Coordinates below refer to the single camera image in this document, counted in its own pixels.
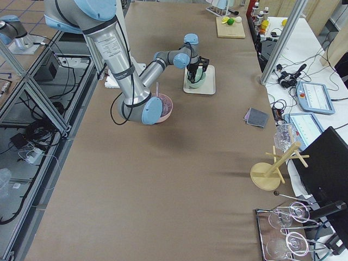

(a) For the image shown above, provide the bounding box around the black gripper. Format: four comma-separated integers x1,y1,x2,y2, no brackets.
187,56,209,83

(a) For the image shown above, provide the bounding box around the second robot arm grey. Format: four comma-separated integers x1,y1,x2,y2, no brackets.
1,15,28,45

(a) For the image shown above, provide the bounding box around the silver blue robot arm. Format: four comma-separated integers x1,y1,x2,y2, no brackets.
44,0,209,125

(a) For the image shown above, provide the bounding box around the cream plastic tray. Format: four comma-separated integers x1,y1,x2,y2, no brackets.
183,65,216,95

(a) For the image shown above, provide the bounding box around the pink bowl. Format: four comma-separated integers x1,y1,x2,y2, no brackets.
157,93,173,123

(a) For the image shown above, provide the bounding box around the wooden cutting board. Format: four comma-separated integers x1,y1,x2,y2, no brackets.
215,17,245,39

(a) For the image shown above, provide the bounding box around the lemon slice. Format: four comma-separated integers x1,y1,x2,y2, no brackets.
221,16,229,24

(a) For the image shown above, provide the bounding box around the green lime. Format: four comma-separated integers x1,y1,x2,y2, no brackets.
226,18,235,26

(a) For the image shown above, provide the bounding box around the white cup rack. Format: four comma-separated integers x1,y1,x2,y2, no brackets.
206,0,239,17

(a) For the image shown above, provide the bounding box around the white garlic toy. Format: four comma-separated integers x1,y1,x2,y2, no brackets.
235,16,242,23

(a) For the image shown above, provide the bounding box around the grey folded cloth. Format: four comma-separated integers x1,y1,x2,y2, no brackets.
244,108,270,128

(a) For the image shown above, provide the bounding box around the clear plastic bag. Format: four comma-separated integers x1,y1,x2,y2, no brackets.
274,123,296,152

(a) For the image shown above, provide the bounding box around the blue teach pendant far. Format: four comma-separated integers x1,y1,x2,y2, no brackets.
296,82,335,115

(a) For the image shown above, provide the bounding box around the blue teach pendant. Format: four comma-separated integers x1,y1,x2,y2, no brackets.
284,113,324,151
296,82,335,115

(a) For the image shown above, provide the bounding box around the wooden mug tree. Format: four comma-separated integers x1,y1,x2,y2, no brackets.
250,134,309,191

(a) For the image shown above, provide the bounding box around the blue teach pendant near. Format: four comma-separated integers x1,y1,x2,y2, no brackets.
284,113,324,151

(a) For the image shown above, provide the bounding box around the black monitor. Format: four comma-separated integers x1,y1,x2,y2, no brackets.
293,127,347,246

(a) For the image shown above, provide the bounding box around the wine glass upper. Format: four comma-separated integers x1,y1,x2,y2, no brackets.
268,201,309,229

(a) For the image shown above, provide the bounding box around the wine glass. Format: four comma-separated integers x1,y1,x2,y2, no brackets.
268,201,309,229
266,232,309,260

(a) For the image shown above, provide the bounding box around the metal glass rack tray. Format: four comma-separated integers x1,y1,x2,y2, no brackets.
255,206,332,260

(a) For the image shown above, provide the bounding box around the wine glass lower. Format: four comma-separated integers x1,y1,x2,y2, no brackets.
266,232,309,260

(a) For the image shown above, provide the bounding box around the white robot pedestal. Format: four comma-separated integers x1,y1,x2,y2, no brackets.
105,0,146,89

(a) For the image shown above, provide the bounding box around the aluminium frame post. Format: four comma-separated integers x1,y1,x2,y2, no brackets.
260,0,308,85

